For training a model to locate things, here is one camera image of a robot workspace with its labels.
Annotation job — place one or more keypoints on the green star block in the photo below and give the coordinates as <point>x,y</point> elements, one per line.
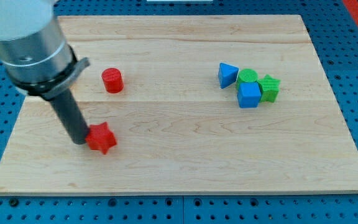
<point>269,88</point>

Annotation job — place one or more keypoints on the blue triangle block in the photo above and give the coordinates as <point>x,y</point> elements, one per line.
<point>227,75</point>

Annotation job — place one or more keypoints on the blue cube block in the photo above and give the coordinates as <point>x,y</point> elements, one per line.
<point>248,95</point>

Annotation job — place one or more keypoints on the red star block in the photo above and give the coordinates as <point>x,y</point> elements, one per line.
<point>100,138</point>

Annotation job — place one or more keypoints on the red cylinder block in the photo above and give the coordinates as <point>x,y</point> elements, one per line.
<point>112,79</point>

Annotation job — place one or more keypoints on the green cylinder block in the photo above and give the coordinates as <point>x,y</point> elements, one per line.
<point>246,75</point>

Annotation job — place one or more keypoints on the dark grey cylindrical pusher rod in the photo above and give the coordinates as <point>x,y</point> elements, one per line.
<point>71,117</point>

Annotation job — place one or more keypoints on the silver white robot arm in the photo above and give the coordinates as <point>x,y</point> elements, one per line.
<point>39,60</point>

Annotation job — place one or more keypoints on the light wooden board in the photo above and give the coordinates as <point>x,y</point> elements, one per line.
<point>177,131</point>

